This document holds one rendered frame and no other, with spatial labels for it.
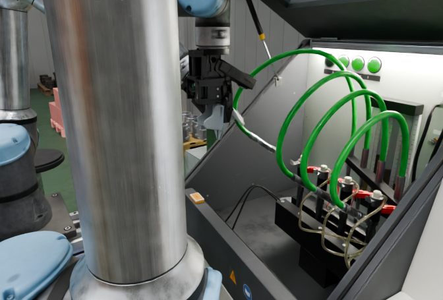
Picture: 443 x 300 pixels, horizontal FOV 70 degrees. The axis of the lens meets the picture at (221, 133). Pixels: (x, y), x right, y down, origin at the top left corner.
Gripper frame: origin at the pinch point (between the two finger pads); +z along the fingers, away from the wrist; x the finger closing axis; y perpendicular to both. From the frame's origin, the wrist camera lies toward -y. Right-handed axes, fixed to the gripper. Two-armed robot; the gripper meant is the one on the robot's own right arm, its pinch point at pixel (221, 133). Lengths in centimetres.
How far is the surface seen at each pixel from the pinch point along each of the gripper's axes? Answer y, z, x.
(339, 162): -12.5, 0.6, 25.0
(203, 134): -125, 101, -285
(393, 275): -18.9, 21.6, 35.6
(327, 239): -21.4, 26.4, 16.7
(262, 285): -0.2, 29.9, 18.7
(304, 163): -10.9, 3.4, 17.1
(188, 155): -65, 85, -190
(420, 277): -23.3, 21.9, 38.1
